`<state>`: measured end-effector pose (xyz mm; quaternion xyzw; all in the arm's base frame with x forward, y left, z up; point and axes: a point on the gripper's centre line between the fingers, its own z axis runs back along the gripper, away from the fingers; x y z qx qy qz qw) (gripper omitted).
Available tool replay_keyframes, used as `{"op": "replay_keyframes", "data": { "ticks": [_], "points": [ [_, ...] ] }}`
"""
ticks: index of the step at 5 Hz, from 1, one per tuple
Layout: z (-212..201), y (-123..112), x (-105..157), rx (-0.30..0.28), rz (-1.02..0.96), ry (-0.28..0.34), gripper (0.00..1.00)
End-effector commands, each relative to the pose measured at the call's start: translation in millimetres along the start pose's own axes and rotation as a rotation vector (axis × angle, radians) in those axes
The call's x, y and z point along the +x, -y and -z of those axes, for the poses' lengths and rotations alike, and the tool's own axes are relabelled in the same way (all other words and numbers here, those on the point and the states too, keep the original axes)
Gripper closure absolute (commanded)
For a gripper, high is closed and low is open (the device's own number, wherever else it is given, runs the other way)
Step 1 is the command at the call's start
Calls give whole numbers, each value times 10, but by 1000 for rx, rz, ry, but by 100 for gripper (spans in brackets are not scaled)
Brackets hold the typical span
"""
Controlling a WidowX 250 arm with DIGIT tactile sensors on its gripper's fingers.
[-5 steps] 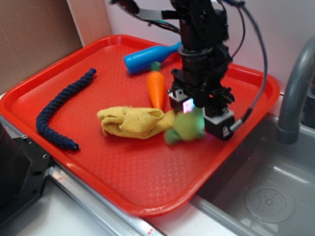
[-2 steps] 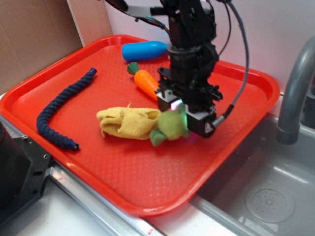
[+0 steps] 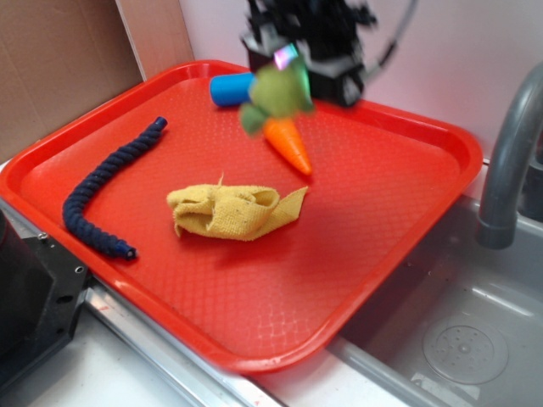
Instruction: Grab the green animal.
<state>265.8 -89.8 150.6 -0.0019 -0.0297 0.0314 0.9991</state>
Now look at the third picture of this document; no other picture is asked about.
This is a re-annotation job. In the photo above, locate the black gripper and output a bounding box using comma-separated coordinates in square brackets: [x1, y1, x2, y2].
[241, 1, 377, 107]

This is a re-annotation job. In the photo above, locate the green plush animal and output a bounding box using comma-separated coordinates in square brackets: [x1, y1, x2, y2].
[239, 59, 315, 137]

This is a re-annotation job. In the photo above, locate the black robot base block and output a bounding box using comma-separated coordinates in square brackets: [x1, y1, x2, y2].
[1, 215, 89, 393]

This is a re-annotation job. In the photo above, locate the blue plastic toy bottle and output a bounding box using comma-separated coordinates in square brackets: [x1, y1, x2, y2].
[210, 72, 255, 107]

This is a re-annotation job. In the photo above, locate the orange plastic toy carrot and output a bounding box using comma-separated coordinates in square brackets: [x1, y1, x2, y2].
[262, 118, 312, 176]

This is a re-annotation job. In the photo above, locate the yellow cloth towel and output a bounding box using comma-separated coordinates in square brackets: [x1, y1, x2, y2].
[166, 182, 309, 242]

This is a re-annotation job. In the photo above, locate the red plastic tray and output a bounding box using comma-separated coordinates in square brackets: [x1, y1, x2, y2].
[1, 61, 483, 374]

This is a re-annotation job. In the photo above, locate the brown cardboard panel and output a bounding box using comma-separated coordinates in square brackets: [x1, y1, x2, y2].
[1, 1, 142, 161]

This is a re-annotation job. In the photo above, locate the grey faucet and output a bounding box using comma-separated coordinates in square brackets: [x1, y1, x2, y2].
[476, 64, 542, 249]

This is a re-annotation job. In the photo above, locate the grey plastic sink basin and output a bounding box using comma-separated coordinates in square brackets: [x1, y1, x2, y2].
[255, 178, 542, 406]

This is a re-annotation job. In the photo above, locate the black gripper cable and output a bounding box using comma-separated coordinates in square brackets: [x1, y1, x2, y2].
[363, 0, 421, 81]

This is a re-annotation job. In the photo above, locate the dark blue braided rope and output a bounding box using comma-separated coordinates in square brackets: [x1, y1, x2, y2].
[61, 116, 168, 261]

